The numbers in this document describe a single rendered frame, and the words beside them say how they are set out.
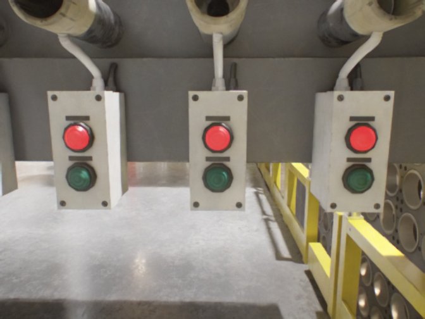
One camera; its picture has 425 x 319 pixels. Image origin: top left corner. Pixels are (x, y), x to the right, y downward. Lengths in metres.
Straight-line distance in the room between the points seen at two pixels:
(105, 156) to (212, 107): 0.15
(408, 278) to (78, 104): 0.71
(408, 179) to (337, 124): 2.20
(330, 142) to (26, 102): 0.43
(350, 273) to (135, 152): 0.86
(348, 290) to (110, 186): 0.94
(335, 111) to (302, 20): 0.17
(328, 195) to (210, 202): 0.15
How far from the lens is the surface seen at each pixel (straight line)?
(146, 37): 0.56
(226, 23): 0.36
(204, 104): 0.42
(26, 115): 0.59
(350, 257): 1.19
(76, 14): 0.41
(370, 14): 0.40
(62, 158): 0.47
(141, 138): 0.53
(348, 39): 0.50
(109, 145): 0.46
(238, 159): 0.43
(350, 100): 0.45
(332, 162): 0.45
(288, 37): 0.56
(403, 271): 0.88
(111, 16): 0.52
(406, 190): 2.65
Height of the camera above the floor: 0.76
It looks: 11 degrees down
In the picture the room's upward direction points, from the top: straight up
